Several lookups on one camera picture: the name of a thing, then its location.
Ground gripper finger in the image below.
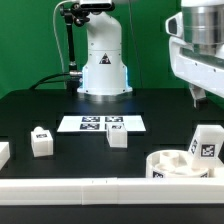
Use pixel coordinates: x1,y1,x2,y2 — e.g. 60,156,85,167
189,84,206,108

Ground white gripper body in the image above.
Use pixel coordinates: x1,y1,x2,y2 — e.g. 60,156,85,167
169,36,224,98

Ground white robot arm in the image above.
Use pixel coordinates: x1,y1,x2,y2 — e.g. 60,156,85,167
78,0,224,101

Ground white marker sheet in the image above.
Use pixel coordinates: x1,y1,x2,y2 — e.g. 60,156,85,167
57,115,146,133

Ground white left barrier block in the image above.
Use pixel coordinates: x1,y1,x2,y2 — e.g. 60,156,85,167
0,142,10,170

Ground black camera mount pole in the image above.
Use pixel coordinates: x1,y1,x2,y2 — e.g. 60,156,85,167
60,3,89,92

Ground black camera on mount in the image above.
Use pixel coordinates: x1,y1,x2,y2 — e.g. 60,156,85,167
80,0,113,10

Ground white cable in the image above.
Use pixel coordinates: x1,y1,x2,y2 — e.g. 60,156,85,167
52,0,75,73

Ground black cables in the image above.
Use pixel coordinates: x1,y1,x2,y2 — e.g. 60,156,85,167
29,73,83,90

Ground white front barrier wall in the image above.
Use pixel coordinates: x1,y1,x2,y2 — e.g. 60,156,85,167
0,178,224,205

